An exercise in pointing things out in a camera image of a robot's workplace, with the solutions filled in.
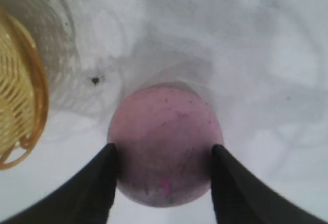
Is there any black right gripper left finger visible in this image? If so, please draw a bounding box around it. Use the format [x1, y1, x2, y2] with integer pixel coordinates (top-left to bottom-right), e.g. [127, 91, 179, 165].
[0, 142, 118, 224]

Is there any pink peach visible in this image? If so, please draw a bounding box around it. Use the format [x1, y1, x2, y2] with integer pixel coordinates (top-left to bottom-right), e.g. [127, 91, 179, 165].
[107, 82, 224, 208]

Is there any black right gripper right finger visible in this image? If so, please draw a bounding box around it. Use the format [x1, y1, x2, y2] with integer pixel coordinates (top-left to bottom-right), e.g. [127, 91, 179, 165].
[210, 144, 328, 224]

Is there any yellow woven plastic basket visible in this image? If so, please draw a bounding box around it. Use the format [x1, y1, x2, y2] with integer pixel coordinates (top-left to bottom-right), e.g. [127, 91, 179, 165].
[0, 5, 49, 171]

